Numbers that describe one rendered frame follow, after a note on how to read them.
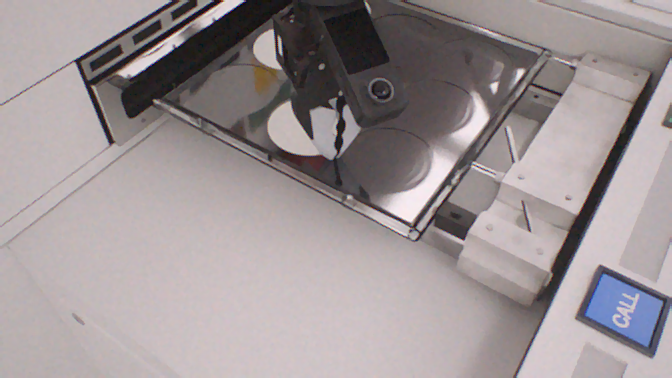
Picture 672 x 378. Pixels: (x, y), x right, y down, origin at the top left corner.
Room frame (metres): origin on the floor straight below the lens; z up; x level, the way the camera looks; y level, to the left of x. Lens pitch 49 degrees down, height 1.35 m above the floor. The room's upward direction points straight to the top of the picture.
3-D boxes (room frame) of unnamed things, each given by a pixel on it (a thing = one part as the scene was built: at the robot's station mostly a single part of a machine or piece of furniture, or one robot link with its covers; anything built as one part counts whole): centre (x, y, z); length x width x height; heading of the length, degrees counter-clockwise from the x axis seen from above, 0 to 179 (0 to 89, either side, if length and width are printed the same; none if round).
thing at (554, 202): (0.39, -0.22, 0.89); 0.08 x 0.03 x 0.03; 56
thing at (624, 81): (0.59, -0.36, 0.89); 0.08 x 0.03 x 0.03; 56
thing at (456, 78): (0.59, -0.04, 0.90); 0.34 x 0.34 x 0.01; 56
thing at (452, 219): (0.35, -0.13, 0.90); 0.04 x 0.02 x 0.03; 56
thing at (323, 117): (0.45, 0.02, 0.95); 0.06 x 0.03 x 0.09; 26
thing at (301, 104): (0.43, 0.02, 0.99); 0.05 x 0.02 x 0.09; 116
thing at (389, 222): (0.44, 0.06, 0.90); 0.37 x 0.01 x 0.01; 56
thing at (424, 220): (0.48, -0.18, 0.90); 0.38 x 0.01 x 0.01; 146
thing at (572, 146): (0.45, -0.26, 0.87); 0.36 x 0.08 x 0.03; 146
